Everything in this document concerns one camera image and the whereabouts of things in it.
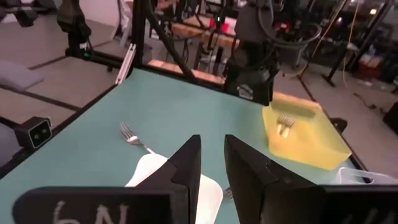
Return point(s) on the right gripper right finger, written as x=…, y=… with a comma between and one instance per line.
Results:
x=248, y=174

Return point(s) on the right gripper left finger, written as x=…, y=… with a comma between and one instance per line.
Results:
x=183, y=174

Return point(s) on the white plastic bin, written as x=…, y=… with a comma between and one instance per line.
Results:
x=149, y=171

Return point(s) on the translucent yellow plastic bin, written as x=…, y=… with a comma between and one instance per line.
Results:
x=311, y=146

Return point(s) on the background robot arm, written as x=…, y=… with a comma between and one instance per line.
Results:
x=73, y=21

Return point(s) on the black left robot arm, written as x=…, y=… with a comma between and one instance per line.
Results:
x=248, y=77

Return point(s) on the clear plastic bin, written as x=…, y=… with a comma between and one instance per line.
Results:
x=351, y=177

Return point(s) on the white strip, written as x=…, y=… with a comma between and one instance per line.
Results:
x=126, y=65

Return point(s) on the black bucket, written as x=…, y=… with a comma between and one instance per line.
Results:
x=292, y=53

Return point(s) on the wooden background table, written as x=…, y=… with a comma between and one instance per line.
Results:
x=186, y=31

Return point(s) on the grey cushion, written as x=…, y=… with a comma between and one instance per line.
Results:
x=18, y=76

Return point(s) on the black table-level camera box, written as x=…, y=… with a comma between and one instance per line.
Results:
x=34, y=132

